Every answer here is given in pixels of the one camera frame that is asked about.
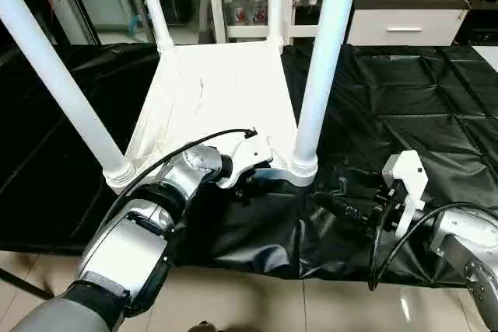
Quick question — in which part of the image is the white plastic table top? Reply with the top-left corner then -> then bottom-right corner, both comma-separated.
104,40 -> 319,194

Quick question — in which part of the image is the black work mat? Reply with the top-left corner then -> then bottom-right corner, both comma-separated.
0,41 -> 498,288

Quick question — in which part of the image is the white drawer unit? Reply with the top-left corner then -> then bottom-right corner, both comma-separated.
345,7 -> 471,47

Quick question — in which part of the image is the white flat board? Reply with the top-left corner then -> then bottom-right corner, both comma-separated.
470,44 -> 498,73

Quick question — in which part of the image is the blue floor stand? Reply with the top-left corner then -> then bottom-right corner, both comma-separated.
128,12 -> 147,36

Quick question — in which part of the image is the dark low sideboard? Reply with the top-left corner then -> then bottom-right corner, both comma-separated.
426,0 -> 498,47

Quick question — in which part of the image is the black metal stand leg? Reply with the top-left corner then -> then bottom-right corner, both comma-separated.
0,268 -> 57,303

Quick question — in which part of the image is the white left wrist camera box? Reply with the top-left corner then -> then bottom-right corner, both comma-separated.
216,130 -> 275,191

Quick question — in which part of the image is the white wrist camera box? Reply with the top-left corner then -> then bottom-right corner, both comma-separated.
379,150 -> 430,241
216,130 -> 275,191

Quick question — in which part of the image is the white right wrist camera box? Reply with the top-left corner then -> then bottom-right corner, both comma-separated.
379,150 -> 430,241

